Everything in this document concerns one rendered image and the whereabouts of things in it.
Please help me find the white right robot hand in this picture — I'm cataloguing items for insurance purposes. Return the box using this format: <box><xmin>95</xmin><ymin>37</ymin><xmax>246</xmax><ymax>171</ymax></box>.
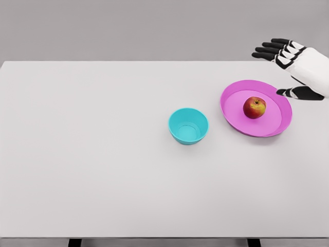
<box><xmin>251</xmin><ymin>38</ymin><xmax>329</xmax><ymax>101</ymax></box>

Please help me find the red yellow apple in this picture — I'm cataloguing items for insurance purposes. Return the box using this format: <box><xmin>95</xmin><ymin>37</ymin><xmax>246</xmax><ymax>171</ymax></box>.
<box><xmin>243</xmin><ymin>96</ymin><xmax>267</xmax><ymax>120</ymax></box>

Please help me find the blue bowl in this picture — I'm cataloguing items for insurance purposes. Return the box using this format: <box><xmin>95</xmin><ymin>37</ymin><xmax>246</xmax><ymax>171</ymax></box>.
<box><xmin>168</xmin><ymin>108</ymin><xmax>210</xmax><ymax>145</ymax></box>

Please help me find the pink plate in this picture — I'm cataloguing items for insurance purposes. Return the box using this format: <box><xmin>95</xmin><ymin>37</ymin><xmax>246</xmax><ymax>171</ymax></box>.
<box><xmin>220</xmin><ymin>79</ymin><xmax>294</xmax><ymax>138</ymax></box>

